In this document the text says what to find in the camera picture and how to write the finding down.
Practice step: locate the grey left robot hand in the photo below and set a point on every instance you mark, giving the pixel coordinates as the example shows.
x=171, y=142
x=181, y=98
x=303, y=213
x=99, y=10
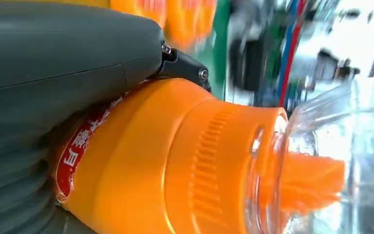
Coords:
x=61, y=58

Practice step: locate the green table mat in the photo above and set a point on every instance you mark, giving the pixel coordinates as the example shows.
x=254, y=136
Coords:
x=220, y=48

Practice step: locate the orange detergent bottle with label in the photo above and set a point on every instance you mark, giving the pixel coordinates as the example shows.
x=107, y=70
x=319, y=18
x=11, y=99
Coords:
x=142, y=161

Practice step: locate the ribbed grey left robot arm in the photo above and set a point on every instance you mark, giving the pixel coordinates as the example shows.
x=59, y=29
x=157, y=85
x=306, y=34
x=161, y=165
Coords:
x=12, y=193

